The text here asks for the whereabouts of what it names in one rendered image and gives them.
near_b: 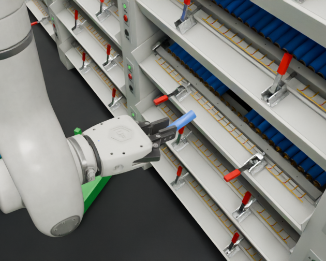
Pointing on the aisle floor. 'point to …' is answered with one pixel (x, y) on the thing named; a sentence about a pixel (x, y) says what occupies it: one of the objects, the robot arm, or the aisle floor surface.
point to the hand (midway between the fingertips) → (162, 130)
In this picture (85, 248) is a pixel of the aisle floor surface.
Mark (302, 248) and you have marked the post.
